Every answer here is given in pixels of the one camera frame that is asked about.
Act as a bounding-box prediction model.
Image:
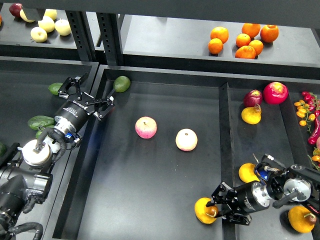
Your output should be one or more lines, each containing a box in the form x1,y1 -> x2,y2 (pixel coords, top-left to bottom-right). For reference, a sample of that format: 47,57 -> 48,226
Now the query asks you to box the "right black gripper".
204,181 -> 263,226

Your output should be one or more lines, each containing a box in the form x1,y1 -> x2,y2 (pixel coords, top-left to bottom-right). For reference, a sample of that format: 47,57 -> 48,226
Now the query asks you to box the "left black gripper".
54,72 -> 116,130

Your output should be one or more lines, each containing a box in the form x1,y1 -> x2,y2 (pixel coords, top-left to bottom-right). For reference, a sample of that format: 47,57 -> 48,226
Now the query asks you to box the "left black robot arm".
0,73 -> 116,240

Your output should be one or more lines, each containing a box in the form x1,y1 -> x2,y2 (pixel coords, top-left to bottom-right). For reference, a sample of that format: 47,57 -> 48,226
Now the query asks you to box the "green avocado tray corner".
113,75 -> 131,93

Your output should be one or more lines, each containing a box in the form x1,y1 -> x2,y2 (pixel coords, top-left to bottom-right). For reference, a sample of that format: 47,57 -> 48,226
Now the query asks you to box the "green avocado left tray top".
48,82 -> 63,96

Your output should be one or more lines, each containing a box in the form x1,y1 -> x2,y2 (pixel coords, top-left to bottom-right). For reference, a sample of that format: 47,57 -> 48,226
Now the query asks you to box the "yellow pear with stem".
238,153 -> 259,183

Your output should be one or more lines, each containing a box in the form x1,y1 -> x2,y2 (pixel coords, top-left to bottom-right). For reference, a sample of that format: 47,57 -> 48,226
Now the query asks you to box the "green avocado cluster top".
27,115 -> 55,130

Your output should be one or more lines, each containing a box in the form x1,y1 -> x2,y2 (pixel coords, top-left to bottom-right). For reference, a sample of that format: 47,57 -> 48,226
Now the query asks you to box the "green avocado cluster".
27,115 -> 55,130
35,125 -> 54,139

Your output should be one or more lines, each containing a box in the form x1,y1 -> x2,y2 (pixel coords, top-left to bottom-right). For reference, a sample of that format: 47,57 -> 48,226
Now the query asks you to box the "green avocado cluster middle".
35,125 -> 54,139

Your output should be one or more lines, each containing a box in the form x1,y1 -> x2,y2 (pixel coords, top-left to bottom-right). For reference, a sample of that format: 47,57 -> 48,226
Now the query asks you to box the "pale yellow pear right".
55,19 -> 72,36

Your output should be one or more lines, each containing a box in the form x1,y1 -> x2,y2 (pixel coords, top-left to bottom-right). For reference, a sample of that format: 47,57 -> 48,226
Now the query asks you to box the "pale yellow pear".
30,27 -> 48,43
38,16 -> 55,33
44,8 -> 58,20
55,19 -> 72,36

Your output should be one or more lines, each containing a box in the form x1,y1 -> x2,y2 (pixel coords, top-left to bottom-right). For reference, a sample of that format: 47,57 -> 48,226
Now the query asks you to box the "pale yellow pear front left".
30,27 -> 48,43

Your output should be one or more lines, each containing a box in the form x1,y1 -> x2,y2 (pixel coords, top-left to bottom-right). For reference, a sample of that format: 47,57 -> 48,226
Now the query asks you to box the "pale yellow pear middle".
38,16 -> 55,33

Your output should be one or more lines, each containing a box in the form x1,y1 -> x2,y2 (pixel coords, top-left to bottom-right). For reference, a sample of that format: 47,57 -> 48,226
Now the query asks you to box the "pale yellow pear back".
44,8 -> 58,20

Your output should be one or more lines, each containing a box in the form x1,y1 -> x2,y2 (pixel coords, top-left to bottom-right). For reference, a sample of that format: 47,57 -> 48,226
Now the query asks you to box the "avocado at left edge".
0,142 -> 7,157

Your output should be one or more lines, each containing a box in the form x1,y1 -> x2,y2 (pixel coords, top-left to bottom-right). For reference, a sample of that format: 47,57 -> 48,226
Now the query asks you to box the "pale yellow pear partly hidden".
19,9 -> 35,23

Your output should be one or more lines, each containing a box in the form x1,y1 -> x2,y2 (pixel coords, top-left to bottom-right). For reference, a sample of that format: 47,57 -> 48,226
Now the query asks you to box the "pink red apple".
135,116 -> 158,139

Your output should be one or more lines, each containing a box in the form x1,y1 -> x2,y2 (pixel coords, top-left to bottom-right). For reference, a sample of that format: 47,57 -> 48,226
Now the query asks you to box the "left black tray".
0,56 -> 99,240

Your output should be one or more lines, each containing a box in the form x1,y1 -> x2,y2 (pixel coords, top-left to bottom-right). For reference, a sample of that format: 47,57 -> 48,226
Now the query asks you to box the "black tray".
0,56 -> 99,240
219,78 -> 320,240
53,65 -> 227,240

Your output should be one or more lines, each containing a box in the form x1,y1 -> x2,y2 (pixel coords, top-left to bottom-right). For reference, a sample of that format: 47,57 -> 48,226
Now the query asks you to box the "pale yellow pink apple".
175,128 -> 198,152

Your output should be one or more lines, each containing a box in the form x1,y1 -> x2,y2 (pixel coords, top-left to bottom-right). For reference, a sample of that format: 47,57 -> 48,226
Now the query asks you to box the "right black tray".
219,78 -> 320,240

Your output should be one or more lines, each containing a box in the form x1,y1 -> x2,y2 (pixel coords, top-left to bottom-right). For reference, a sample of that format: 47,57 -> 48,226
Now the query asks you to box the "center black tray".
53,65 -> 227,240

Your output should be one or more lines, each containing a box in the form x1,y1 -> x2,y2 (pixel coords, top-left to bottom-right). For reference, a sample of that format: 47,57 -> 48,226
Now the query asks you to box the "cherry tomato bunch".
308,147 -> 320,171
294,91 -> 320,127

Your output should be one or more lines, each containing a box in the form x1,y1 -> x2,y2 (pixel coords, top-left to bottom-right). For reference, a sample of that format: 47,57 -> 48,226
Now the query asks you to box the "red chili pepper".
307,117 -> 320,145

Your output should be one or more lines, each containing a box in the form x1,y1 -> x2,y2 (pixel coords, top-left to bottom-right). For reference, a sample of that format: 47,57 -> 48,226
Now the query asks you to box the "dark red apple right tray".
243,89 -> 263,108

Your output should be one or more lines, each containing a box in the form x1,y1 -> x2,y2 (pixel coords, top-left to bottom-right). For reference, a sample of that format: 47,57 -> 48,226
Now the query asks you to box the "dark red apple shelf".
9,3 -> 23,18

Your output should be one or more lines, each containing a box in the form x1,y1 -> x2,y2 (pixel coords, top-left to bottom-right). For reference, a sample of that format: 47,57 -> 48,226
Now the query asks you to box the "orange far left lower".
208,38 -> 223,55

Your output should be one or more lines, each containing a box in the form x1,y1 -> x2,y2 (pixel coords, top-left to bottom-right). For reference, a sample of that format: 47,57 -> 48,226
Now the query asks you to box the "orange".
235,45 -> 256,59
210,26 -> 229,44
260,24 -> 279,43
249,39 -> 264,56
208,38 -> 223,55
241,23 -> 261,39

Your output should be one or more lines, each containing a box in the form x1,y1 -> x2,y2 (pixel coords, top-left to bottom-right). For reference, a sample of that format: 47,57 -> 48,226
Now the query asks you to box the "orange far left upper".
210,26 -> 229,44

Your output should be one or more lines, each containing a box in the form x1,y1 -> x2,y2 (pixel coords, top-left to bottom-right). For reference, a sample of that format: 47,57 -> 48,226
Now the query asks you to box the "orange front bottom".
235,45 -> 256,59

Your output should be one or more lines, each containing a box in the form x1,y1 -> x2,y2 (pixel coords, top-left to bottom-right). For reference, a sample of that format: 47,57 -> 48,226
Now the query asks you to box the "orange right lower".
249,39 -> 264,56

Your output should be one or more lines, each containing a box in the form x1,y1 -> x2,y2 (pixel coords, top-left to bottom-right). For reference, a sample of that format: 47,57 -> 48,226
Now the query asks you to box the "orange top middle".
241,23 -> 261,39

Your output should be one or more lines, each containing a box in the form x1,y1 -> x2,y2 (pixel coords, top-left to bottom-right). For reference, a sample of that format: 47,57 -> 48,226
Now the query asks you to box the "orange top right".
260,24 -> 279,43

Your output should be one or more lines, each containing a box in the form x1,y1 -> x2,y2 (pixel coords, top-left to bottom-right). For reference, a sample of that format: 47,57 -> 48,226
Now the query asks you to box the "black perforated shelf post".
65,10 -> 125,66

